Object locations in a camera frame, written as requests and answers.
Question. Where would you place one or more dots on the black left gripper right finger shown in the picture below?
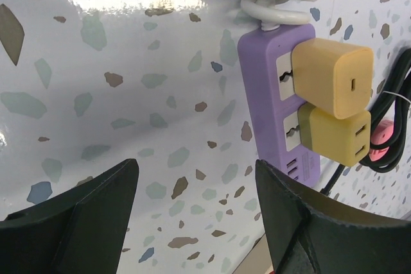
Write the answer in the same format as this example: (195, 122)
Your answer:
(308, 232)

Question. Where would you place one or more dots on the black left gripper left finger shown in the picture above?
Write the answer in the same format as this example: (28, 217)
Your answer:
(79, 231)

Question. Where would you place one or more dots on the olive yellow charger plug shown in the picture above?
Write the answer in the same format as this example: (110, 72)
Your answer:
(345, 141)

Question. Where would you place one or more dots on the pink square adapter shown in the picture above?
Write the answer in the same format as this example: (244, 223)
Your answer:
(382, 133)

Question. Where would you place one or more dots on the orange yellow charger plug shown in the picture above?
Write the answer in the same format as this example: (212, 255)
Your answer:
(333, 76)

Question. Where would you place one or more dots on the purple power strip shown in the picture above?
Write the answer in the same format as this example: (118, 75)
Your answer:
(265, 60)

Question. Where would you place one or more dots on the beige red power strip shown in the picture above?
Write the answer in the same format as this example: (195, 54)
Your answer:
(259, 259)

